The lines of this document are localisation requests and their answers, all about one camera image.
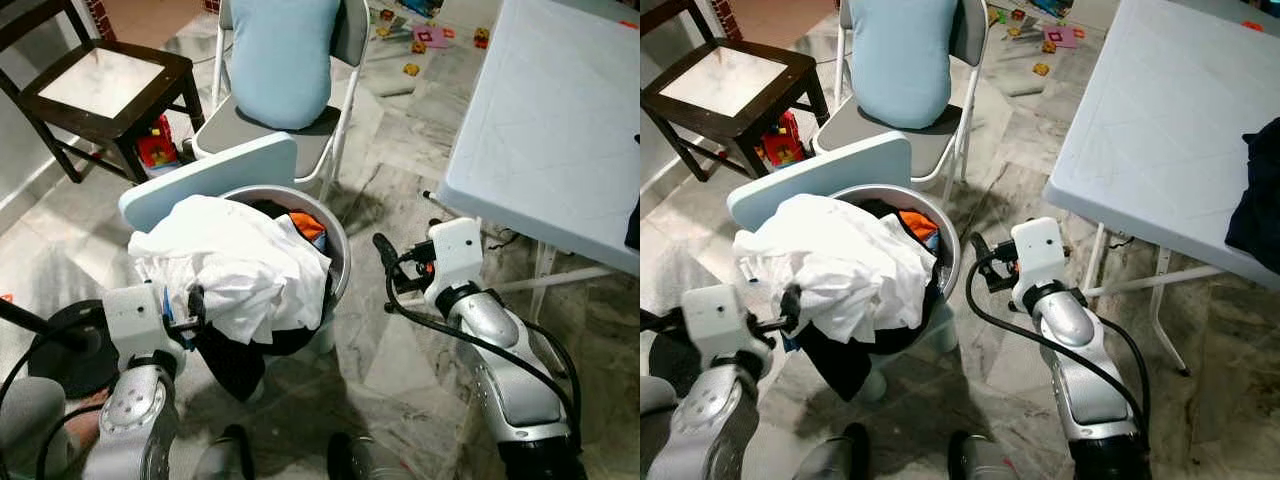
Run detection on white garment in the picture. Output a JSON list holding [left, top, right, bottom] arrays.
[[128, 195, 334, 347], [733, 193, 939, 347]]

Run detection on grey round laundry basket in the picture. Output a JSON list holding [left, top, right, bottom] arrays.
[[830, 183, 964, 351], [215, 183, 353, 336]]

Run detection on orange garment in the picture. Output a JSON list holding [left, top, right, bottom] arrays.
[[897, 208, 942, 247], [288, 208, 329, 244]]

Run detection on black garment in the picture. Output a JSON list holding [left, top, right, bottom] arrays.
[[190, 200, 337, 404], [795, 200, 947, 404]]

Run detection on black round stand base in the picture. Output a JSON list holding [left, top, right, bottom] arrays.
[[0, 295, 113, 403], [640, 305, 693, 393]]

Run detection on robot left leg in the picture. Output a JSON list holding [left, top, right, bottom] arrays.
[[790, 422, 872, 480], [190, 425, 257, 480]]

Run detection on robot leg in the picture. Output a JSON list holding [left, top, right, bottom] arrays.
[[790, 422, 872, 480], [945, 430, 1027, 480], [190, 425, 257, 480], [328, 430, 422, 480]]

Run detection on person leg grey trousers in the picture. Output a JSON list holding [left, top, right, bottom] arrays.
[[640, 375, 683, 480], [0, 375, 103, 480]]

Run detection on red toy truck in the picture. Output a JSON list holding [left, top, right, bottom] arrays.
[[760, 110, 807, 170], [135, 113, 184, 170]]

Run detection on robot right leg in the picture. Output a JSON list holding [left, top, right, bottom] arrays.
[[328, 430, 422, 480], [945, 430, 1027, 480]]

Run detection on white folding table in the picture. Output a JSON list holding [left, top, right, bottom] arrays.
[[1043, 0, 1280, 380], [437, 0, 641, 382]]

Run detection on light blue pillow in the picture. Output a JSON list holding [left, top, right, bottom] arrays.
[[228, 0, 344, 132], [850, 0, 964, 132]]

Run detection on dark wooden chair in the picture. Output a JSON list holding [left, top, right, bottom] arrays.
[[0, 0, 207, 187], [640, 0, 832, 182]]

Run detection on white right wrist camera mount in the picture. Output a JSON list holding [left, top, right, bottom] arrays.
[[425, 217, 487, 312], [1010, 217, 1070, 312]]

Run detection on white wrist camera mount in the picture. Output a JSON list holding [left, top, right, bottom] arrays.
[[682, 285, 777, 377], [102, 283, 187, 363], [425, 217, 487, 312], [1010, 217, 1070, 312]]

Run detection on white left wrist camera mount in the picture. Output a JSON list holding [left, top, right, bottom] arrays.
[[102, 283, 187, 363], [682, 285, 777, 377]]

